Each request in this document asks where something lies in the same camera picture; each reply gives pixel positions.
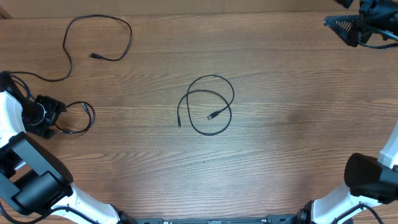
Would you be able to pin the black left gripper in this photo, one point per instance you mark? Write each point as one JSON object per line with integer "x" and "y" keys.
{"x": 54, "y": 106}

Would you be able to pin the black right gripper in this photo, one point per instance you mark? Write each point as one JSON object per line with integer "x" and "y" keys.
{"x": 352, "y": 38}

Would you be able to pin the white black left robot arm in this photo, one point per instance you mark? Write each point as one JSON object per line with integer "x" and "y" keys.
{"x": 33, "y": 180}

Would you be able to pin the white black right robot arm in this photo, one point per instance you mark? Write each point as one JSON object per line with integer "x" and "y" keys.
{"x": 368, "y": 181}

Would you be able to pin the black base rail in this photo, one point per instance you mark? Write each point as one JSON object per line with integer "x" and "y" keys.
{"x": 270, "y": 219}

